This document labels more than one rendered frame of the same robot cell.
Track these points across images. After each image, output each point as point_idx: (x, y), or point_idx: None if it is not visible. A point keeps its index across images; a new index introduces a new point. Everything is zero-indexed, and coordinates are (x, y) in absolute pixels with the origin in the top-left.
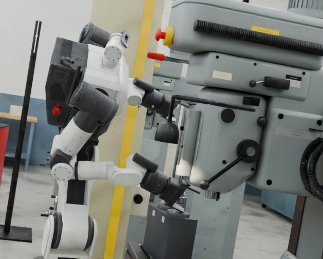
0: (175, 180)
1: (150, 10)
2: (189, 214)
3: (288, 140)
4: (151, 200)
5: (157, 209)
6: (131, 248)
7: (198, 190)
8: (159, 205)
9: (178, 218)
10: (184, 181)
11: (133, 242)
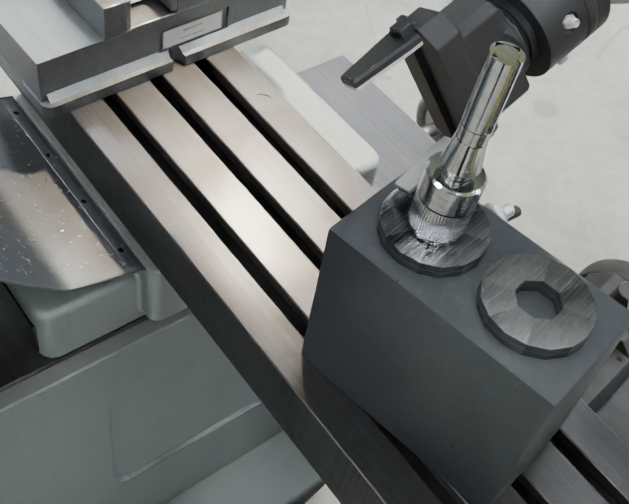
0: (462, 13)
1: None
2: (383, 231)
3: None
4: None
5: (548, 252)
6: (581, 399)
7: (354, 72)
8: (558, 263)
9: (395, 181)
10: (423, 14)
11: None
